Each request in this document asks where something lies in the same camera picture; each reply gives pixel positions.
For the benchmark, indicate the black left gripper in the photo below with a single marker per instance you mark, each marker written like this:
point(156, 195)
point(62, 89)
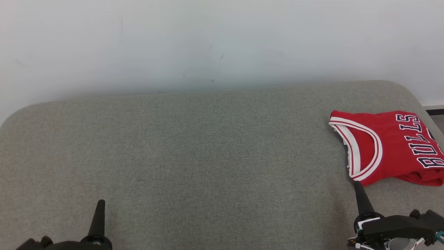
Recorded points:
point(90, 243)

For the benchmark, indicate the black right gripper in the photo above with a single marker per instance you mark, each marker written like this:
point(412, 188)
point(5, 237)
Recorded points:
point(392, 227)

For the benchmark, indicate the red white basketball jersey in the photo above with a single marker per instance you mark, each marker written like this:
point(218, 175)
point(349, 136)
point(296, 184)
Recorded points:
point(395, 146)

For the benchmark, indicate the red shorts with white stripe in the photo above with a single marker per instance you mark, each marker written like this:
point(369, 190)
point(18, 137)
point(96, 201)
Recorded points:
point(428, 181)

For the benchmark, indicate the black baseboard strip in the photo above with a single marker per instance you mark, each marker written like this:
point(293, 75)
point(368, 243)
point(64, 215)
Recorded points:
point(435, 111)

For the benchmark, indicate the grey fabric sofa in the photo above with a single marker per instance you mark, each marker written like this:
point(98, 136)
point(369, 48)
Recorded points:
point(208, 166)

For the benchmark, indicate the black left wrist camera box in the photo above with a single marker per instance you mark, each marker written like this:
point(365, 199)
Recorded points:
point(33, 244)

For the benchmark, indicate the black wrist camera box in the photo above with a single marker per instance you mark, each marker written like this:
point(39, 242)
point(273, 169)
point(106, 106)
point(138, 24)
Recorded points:
point(33, 244)
point(433, 218)

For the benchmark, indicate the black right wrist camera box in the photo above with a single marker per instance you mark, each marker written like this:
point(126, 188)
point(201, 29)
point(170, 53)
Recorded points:
point(433, 218)

